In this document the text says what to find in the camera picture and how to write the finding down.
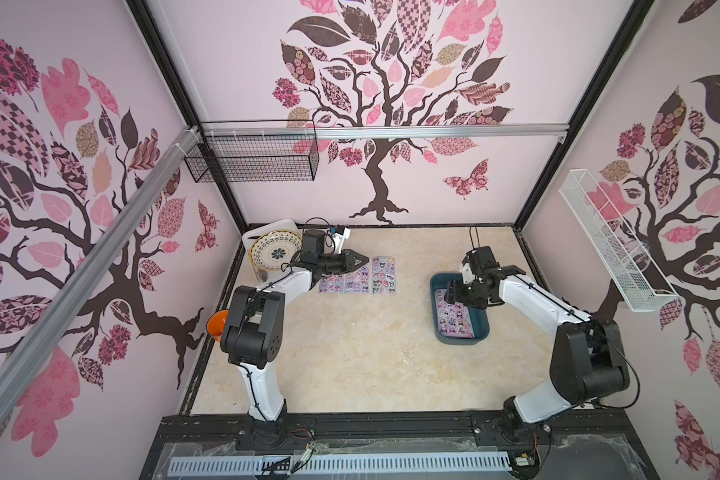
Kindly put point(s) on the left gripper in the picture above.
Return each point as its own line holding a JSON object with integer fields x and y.
{"x": 346, "y": 261}

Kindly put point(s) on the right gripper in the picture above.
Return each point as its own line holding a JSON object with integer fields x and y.
{"x": 465, "y": 291}

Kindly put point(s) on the pink sticker sheet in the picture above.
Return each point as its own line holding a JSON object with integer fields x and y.
{"x": 358, "y": 281}
{"x": 332, "y": 284}

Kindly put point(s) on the teal plastic storage box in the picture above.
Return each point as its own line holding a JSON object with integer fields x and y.
{"x": 478, "y": 317}

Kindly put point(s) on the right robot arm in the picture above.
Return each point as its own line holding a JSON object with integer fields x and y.
{"x": 587, "y": 360}

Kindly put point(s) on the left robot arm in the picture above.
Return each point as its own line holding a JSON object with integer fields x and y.
{"x": 250, "y": 331}

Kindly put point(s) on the patterned ceramic plate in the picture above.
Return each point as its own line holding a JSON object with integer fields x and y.
{"x": 273, "y": 249}

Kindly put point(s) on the white square tray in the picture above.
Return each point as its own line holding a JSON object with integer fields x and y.
{"x": 249, "y": 237}

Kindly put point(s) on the orange mug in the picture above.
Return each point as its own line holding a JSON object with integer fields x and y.
{"x": 216, "y": 324}

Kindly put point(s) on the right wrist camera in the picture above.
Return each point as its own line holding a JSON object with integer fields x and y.
{"x": 468, "y": 271}

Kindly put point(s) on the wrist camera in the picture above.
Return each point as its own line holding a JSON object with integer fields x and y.
{"x": 338, "y": 236}
{"x": 468, "y": 271}

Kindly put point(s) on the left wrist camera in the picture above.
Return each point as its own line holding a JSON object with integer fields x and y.
{"x": 338, "y": 236}

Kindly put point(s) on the aluminium rail back wall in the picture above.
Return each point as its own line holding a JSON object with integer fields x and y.
{"x": 393, "y": 132}

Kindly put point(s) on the aluminium rail wall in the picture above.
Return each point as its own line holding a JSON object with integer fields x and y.
{"x": 393, "y": 132}
{"x": 20, "y": 368}

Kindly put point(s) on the black wire basket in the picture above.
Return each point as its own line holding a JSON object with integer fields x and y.
{"x": 239, "y": 151}

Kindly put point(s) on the white slotted cable duct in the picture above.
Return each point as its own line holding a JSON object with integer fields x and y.
{"x": 249, "y": 466}

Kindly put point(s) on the white wire basket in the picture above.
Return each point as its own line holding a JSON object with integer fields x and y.
{"x": 642, "y": 285}

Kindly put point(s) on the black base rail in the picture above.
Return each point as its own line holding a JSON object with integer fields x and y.
{"x": 579, "y": 444}

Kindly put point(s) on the aluminium rail left wall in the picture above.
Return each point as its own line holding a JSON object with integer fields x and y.
{"x": 20, "y": 368}

